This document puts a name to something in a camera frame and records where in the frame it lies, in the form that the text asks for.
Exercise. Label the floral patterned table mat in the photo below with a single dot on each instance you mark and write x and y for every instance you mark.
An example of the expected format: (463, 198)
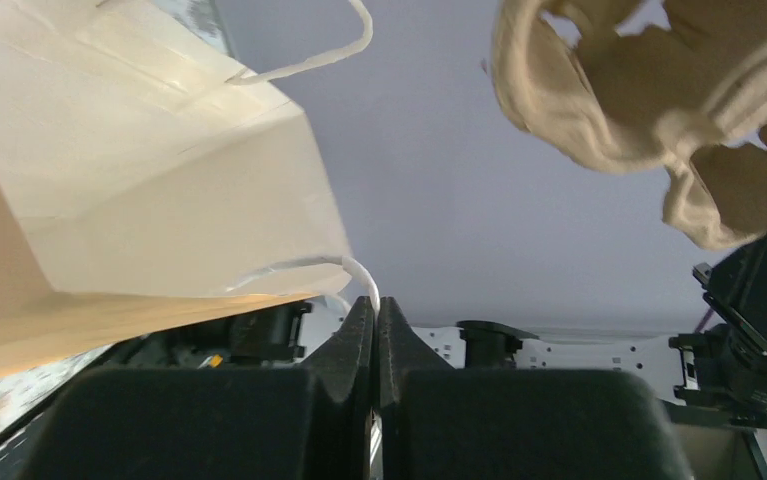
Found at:
(21, 391)

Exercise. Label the white brown paper bag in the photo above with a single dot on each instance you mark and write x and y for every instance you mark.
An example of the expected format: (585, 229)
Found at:
(147, 180)

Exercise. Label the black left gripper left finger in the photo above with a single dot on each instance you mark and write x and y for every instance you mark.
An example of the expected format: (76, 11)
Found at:
(309, 421)

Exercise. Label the brown pulp cup carrier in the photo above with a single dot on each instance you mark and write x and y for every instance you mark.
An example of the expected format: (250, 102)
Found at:
(689, 97)

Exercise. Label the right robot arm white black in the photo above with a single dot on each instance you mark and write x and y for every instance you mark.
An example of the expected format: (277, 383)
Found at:
(715, 375)

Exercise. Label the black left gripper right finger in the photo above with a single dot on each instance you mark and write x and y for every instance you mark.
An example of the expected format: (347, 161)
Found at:
(439, 422)

